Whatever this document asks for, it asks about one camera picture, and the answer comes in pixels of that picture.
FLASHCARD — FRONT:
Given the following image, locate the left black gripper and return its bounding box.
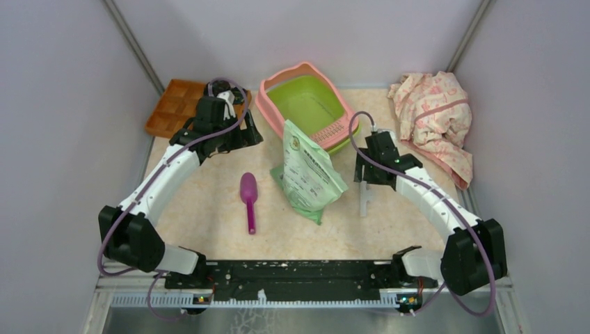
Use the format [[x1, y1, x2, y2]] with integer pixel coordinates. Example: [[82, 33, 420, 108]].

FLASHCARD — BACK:
[[213, 109, 263, 152]]

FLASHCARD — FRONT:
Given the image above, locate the purple plastic scoop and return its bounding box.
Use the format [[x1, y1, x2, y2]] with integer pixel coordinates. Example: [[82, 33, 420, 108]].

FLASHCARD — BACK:
[[239, 173, 258, 234]]

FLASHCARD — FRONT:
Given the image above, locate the green cat litter bag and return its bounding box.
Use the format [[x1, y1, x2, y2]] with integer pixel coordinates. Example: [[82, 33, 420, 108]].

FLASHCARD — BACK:
[[270, 120, 349, 225]]

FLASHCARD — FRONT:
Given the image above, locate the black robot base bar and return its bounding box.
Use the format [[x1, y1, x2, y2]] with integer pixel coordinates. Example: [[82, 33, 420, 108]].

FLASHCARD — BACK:
[[165, 260, 438, 302]]

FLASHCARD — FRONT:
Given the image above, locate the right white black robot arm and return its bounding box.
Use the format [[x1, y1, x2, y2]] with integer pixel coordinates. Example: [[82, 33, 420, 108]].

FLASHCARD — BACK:
[[355, 132, 508, 296]]

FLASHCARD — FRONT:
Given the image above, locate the green and pink litter box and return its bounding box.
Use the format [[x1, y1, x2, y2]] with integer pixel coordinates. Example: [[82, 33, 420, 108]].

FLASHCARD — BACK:
[[255, 62, 353, 154]]

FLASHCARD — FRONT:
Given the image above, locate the black round part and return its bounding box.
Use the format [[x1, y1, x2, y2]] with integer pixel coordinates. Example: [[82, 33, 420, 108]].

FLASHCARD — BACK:
[[207, 80, 232, 97]]

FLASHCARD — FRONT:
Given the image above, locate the orange compartment tray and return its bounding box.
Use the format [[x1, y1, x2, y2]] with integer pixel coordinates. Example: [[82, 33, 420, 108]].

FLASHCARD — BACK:
[[145, 79, 244, 139]]

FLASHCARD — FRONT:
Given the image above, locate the cream pink printed jacket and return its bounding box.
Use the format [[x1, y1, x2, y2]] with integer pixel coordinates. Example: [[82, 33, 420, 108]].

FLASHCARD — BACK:
[[387, 72, 474, 190]]

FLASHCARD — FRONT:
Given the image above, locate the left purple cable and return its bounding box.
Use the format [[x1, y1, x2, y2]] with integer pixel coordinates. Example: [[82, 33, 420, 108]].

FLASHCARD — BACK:
[[97, 77, 250, 323]]

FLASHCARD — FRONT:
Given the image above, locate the purple cable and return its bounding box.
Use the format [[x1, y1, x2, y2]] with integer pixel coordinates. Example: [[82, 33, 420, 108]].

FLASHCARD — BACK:
[[348, 111, 497, 318], [97, 77, 250, 323]]

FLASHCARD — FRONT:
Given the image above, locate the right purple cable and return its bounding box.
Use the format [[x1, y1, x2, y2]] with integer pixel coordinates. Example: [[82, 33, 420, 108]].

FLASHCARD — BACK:
[[348, 111, 497, 318]]

